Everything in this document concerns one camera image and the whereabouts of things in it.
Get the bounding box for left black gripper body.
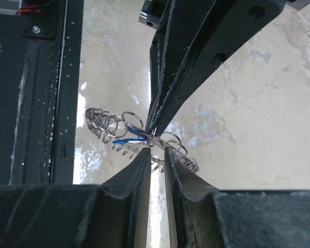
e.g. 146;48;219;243
138;0;169;30

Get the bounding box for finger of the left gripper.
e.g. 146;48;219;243
146;1;219;133
155;1;284;136

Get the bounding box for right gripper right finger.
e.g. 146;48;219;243
164;148;310;247

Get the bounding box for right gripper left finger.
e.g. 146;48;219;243
0;148;151;247

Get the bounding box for metal disc with keyrings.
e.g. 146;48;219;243
85;108;199;173

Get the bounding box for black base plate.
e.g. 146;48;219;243
0;1;84;185

